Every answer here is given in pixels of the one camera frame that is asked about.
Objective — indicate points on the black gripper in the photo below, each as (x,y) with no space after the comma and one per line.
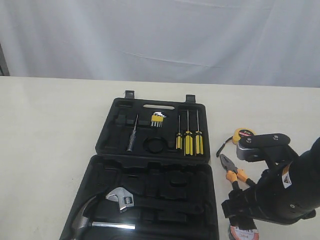
(282,196)

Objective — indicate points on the orange black combination pliers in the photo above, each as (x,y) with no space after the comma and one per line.
(235,174)

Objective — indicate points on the black electrical tape roll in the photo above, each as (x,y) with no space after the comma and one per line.
(243,231)

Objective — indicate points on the yellow tape measure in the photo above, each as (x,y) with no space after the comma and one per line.
(235,138)

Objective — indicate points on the black plastic tool case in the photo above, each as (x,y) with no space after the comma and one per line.
(153,169)

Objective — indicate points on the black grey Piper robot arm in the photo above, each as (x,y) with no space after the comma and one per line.
(284,155)

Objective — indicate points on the right yellow black screwdriver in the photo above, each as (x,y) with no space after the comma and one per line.
(199,146)

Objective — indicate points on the middle yellow black screwdriver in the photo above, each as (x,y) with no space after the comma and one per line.
(188,137)

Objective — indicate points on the small yellow black screwdriver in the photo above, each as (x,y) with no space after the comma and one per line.
(178,144)

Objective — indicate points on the yellow hex key set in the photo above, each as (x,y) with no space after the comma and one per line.
(157,119)

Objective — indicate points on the white backdrop curtain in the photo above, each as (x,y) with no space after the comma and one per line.
(239,42)

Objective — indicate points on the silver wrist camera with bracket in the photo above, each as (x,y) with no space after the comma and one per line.
(250,148)

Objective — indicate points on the adjustable wrench black handle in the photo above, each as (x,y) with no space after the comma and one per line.
(128,200)

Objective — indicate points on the clear handle tester screwdriver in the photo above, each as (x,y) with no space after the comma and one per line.
(133,135)

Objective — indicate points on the black metal tripod frame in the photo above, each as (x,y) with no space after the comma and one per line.
(4,70)

